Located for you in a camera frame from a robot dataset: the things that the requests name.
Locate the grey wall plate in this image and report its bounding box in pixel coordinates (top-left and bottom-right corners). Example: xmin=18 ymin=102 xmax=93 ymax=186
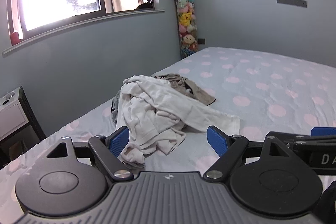
xmin=276 ymin=0 xmax=307 ymax=8

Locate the polka dot bed sheet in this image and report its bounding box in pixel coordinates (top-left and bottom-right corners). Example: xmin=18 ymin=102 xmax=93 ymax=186
xmin=0 ymin=47 xmax=336 ymax=224

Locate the white thin shirt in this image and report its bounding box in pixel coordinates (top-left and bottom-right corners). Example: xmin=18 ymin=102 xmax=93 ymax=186
xmin=115 ymin=75 xmax=240 ymax=165

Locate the person's right forearm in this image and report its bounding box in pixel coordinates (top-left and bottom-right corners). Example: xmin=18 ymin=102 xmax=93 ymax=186
xmin=319 ymin=182 xmax=336 ymax=224

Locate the grey garment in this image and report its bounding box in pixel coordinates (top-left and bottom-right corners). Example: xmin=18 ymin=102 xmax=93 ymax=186
xmin=111 ymin=90 xmax=146 ymax=170

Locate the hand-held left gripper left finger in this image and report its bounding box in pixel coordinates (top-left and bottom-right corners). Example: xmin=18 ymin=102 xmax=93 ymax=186
xmin=47 ymin=126 xmax=135 ymax=182

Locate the black and white nightstand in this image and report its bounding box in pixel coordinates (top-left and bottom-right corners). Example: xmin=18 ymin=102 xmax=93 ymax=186
xmin=0 ymin=86 xmax=48 ymax=169

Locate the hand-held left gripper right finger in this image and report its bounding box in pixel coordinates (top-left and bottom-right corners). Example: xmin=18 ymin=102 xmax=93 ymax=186
xmin=203 ymin=125 xmax=298 ymax=182

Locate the clear tube of plush toys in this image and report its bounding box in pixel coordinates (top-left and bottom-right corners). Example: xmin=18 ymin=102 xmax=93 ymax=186
xmin=173 ymin=0 xmax=199 ymax=59

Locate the taupe garment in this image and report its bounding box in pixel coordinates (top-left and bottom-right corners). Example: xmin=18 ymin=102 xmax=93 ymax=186
xmin=151 ymin=72 xmax=217 ymax=106

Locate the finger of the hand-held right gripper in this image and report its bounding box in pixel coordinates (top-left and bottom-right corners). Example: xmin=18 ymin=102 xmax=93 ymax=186
xmin=285 ymin=127 xmax=336 ymax=148

